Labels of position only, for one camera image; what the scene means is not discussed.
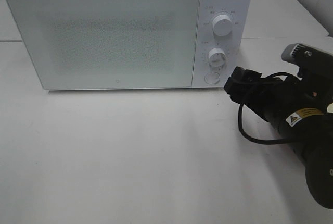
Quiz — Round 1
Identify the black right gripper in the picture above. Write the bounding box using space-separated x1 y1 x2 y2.
224 67 325 141

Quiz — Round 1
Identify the round white door button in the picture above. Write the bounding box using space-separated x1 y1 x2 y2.
204 72 220 85

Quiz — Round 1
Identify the white microwave door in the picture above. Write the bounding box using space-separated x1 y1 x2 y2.
7 0 199 90

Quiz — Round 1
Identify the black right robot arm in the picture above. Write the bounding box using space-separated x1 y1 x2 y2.
224 67 332 209

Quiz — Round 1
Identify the lower white timer knob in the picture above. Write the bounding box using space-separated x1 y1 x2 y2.
208 48 226 67

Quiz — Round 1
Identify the upper white power knob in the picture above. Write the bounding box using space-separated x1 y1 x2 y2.
211 13 234 36

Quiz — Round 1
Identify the white microwave oven body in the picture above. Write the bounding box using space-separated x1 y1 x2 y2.
3 0 253 95

